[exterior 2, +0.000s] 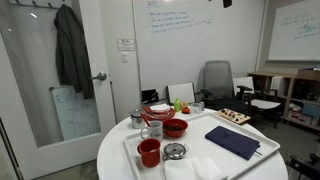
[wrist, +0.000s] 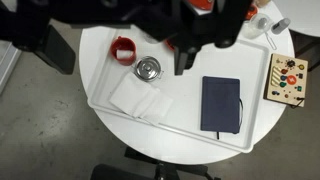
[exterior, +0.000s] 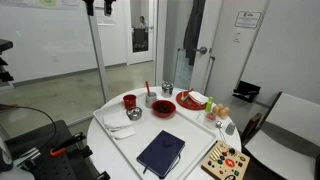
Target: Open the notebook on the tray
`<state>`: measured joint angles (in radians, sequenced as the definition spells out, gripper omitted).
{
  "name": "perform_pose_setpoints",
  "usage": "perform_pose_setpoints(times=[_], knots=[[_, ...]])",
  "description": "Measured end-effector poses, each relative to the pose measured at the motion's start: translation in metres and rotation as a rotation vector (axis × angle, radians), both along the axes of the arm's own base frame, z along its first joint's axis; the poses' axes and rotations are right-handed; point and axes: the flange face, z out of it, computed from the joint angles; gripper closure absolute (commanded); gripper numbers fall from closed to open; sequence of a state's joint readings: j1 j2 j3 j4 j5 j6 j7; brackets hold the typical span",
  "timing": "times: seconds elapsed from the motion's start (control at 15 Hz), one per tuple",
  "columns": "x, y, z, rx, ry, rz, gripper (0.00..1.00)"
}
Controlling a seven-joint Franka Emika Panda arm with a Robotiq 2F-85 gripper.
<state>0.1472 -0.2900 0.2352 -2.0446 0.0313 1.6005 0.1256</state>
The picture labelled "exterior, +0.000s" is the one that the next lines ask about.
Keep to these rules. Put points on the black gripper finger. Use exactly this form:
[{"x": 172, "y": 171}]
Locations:
[
  {"x": 108, "y": 7},
  {"x": 90, "y": 7}
]

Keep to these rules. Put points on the dark blue cloth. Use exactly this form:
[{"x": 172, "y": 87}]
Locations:
[{"x": 161, "y": 151}]

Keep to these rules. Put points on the seated person behind glass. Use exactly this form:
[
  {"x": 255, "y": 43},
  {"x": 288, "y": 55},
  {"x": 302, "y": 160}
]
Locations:
[{"x": 142, "y": 22}]

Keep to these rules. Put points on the white hallway door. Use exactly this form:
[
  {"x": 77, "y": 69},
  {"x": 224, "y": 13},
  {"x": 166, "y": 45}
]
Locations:
[{"x": 141, "y": 56}]

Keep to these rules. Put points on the red spoon in mug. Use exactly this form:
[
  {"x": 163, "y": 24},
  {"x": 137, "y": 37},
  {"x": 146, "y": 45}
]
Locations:
[{"x": 147, "y": 86}]

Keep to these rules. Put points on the dark grey hanging jacket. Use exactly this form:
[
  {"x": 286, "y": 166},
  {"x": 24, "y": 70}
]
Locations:
[{"x": 194, "y": 30}]

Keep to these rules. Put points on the red plastic cup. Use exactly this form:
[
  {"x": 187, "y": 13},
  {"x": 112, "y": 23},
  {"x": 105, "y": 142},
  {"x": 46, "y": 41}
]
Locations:
[{"x": 129, "y": 101}]

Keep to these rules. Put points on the steel lidded canister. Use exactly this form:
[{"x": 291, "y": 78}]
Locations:
[{"x": 167, "y": 89}]

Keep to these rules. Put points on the white ceramic mug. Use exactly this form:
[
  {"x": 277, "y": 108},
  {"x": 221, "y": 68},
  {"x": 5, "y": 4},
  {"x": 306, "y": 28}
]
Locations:
[{"x": 150, "y": 100}]

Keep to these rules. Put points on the white door with glass panel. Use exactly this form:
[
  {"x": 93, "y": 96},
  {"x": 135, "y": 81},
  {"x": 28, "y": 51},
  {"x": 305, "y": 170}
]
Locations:
[{"x": 213, "y": 33}]

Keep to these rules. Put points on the large white folded cloth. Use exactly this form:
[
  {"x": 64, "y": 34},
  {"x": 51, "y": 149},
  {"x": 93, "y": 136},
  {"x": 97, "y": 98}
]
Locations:
[{"x": 116, "y": 120}]

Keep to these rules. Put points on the red bowl with dark food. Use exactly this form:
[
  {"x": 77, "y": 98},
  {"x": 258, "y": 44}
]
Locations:
[{"x": 163, "y": 108}]

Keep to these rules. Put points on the red round plate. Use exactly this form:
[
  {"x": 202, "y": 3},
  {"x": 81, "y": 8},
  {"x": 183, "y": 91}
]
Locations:
[{"x": 183, "y": 102}]

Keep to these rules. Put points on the white folded paper napkin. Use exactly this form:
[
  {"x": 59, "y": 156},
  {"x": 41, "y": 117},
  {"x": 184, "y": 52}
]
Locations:
[{"x": 198, "y": 97}]

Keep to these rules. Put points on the orange and black clamp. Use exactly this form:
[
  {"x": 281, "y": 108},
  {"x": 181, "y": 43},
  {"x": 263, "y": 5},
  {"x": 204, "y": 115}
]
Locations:
[{"x": 65, "y": 144}]

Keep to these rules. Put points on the small green bottle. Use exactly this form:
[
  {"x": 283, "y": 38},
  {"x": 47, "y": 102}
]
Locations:
[{"x": 209, "y": 105}]

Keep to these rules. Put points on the clear container with red content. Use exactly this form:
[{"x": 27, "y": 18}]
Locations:
[{"x": 210, "y": 117}]

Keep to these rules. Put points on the brown eggs in holder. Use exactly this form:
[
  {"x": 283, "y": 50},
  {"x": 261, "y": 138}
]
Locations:
[{"x": 221, "y": 111}]

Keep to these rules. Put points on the metal spoon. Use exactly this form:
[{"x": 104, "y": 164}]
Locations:
[{"x": 219, "y": 125}]

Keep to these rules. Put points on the black perforated mounting table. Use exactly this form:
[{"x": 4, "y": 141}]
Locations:
[{"x": 43, "y": 166}]

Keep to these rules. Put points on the small grey shaker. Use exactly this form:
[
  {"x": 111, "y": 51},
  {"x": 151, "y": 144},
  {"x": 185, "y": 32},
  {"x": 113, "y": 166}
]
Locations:
[{"x": 230, "y": 129}]

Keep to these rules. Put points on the wooden busy board with buttons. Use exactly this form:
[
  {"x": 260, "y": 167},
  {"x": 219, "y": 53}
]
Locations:
[{"x": 226, "y": 161}]

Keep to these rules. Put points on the white seat wooden chair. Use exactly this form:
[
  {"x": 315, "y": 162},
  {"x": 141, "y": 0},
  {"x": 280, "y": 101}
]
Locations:
[{"x": 290, "y": 133}]

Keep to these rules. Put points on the grey glass partition post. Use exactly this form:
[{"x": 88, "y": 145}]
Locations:
[{"x": 99, "y": 60}]

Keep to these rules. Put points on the black camera stand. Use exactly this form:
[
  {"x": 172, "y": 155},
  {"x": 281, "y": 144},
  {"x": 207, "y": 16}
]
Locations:
[{"x": 4, "y": 63}]

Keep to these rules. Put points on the white light switch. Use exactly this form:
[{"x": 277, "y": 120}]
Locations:
[{"x": 237, "y": 36}]

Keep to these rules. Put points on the white framed wall sign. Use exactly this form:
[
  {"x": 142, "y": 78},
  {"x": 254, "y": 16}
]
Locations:
[{"x": 248, "y": 19}]

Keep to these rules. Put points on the black wall file holder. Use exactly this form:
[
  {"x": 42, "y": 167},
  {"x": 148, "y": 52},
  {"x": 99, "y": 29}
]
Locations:
[{"x": 246, "y": 90}]

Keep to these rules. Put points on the aluminium rail bracket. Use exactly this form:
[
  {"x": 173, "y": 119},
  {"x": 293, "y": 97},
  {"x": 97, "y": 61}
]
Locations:
[{"x": 26, "y": 157}]

